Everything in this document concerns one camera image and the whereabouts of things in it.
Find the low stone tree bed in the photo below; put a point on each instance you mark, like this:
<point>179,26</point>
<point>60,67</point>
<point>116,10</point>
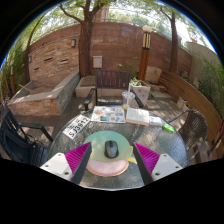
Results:
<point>85,86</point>

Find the open white book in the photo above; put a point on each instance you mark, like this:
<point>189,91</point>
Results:
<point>137,116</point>

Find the small white booklet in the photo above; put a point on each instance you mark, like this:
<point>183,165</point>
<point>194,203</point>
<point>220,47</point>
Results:
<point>155,121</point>

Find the black metal chair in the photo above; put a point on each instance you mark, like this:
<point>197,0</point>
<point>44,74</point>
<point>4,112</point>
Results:
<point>16,143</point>

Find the white licence plate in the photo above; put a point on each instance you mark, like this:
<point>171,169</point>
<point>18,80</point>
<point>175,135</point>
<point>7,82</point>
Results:
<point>76,127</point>

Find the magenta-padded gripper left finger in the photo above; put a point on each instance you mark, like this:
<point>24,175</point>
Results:
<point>76,158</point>

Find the wooden garden lamp post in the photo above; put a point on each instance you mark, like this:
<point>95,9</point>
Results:
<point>144,63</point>

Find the beige leaning stone slab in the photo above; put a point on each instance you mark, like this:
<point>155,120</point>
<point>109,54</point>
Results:
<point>154,75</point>

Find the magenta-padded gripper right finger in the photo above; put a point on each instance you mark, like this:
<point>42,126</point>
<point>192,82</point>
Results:
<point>148,158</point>

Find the white planter box with plant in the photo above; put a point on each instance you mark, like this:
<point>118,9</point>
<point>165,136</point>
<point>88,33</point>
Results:
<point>141,91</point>

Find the forked tree trunk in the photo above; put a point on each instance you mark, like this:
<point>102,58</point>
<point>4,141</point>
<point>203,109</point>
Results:
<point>85,50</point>

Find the dark grey computer mouse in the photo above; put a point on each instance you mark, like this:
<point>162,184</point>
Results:
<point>111,149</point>

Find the dark wall lamp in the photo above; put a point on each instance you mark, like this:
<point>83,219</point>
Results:
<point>30,59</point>
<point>73,43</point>

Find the small pale planter box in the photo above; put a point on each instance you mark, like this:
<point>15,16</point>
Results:
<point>182,103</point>

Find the small green object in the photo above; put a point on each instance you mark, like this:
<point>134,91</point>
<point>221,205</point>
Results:
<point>168,127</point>

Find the brown wicker armchair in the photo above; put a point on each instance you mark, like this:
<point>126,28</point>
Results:
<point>195,128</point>

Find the colourful picture sheet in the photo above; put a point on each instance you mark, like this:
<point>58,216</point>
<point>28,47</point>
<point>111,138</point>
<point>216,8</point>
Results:
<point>108,114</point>

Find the slender tree trunk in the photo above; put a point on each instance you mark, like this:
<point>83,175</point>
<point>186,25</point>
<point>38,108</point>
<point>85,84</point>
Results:
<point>174,46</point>

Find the dark wooden slatted chair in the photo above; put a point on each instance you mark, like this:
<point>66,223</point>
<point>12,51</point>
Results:
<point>111,80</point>

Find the large stone raised bed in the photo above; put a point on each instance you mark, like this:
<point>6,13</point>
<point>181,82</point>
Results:
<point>33,106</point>

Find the clear plastic cup with straw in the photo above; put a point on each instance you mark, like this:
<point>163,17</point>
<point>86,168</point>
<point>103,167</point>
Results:
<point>127,100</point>

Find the grey wall utility box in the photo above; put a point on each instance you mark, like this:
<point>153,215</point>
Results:
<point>97,62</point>

